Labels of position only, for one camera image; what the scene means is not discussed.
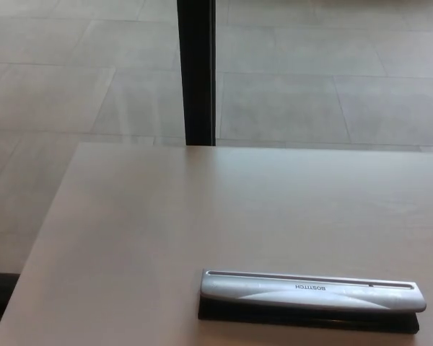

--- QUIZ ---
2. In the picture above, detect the silver black Bostitch hole punch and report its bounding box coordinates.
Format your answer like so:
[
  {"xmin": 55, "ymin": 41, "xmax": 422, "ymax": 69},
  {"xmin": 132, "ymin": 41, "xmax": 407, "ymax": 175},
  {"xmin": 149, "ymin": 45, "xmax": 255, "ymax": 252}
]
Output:
[{"xmin": 197, "ymin": 267, "xmax": 428, "ymax": 334}]

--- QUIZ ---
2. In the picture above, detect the black vertical frame post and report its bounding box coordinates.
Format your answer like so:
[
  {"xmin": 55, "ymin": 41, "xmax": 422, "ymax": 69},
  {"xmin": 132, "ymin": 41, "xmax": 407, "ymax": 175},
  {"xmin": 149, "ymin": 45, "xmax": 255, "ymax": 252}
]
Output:
[{"xmin": 176, "ymin": 0, "xmax": 217, "ymax": 147}]

